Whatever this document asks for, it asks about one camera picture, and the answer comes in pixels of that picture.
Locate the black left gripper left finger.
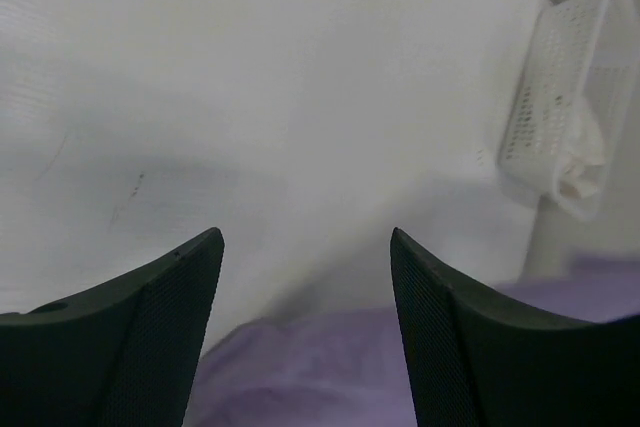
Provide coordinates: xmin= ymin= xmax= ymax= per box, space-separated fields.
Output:
xmin=1 ymin=228 xmax=224 ymax=426

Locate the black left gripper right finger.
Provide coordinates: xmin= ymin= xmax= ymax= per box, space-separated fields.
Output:
xmin=390 ymin=229 xmax=639 ymax=426

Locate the purple t shirt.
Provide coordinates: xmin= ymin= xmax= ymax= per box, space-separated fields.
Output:
xmin=185 ymin=257 xmax=639 ymax=427

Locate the white t shirt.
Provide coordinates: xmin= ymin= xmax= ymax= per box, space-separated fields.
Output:
xmin=556 ymin=95 xmax=606 ymax=205

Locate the white plastic basket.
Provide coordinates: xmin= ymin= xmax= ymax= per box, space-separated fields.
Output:
xmin=498 ymin=0 xmax=639 ymax=220

